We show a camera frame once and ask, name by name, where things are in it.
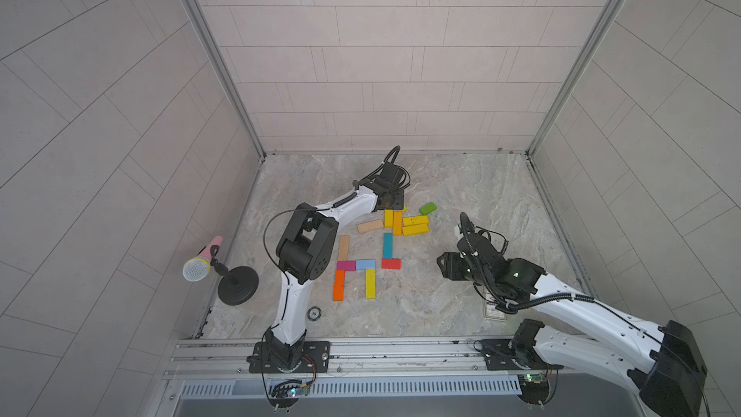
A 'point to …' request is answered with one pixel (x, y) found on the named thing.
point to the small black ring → (314, 313)
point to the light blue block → (363, 264)
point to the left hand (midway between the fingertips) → (398, 197)
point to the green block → (427, 208)
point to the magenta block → (347, 265)
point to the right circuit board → (535, 387)
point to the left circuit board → (287, 393)
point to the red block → (394, 264)
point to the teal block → (387, 245)
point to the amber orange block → (397, 223)
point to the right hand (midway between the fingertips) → (442, 263)
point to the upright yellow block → (389, 217)
